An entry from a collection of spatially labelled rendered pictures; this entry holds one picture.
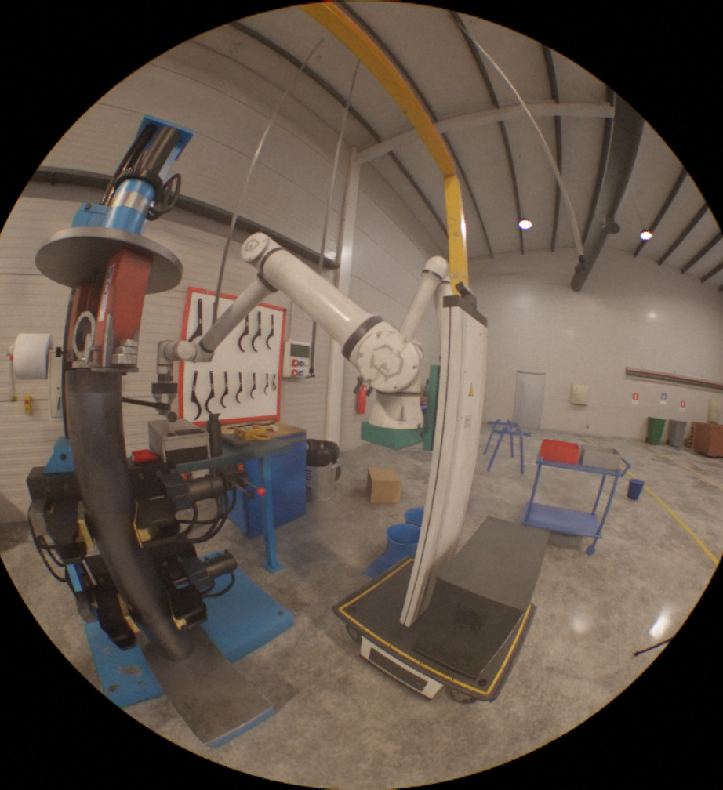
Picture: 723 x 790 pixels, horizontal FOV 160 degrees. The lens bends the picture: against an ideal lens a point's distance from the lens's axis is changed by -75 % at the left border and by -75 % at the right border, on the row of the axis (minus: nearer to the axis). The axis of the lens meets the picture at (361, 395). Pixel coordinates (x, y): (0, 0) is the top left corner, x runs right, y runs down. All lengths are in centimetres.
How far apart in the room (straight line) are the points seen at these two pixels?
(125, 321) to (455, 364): 97
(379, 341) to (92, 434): 87
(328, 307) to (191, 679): 165
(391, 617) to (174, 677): 113
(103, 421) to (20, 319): 242
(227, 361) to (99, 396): 253
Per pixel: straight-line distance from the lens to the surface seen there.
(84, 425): 90
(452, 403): 86
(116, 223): 101
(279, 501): 255
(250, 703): 142
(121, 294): 77
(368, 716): 154
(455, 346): 86
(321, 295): 74
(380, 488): 311
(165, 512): 100
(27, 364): 185
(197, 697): 149
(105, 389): 89
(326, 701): 156
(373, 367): 63
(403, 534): 215
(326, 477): 303
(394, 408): 81
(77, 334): 101
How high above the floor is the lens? 148
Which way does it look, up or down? 4 degrees down
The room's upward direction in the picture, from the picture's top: 4 degrees clockwise
